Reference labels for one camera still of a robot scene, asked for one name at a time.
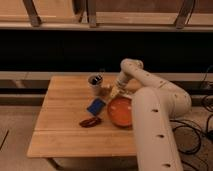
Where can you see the metal shelf frame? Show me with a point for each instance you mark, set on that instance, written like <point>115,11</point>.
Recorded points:
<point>108,15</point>

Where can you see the blue sponge block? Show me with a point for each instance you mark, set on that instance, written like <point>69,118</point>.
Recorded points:
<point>96,106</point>

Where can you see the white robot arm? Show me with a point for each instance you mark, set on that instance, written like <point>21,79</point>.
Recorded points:
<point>152,106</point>

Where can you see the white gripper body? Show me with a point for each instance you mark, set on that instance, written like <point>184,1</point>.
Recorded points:
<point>122,90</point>

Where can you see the orange ceramic bowl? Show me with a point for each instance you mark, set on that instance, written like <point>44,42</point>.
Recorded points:
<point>119,111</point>

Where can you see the small pale yellow bottle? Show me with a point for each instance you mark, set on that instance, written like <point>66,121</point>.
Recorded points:
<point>114,92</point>

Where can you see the wooden table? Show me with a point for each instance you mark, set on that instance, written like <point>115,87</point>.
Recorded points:
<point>58,134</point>

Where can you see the dark red chip bag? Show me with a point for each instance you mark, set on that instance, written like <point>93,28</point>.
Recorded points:
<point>91,122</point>

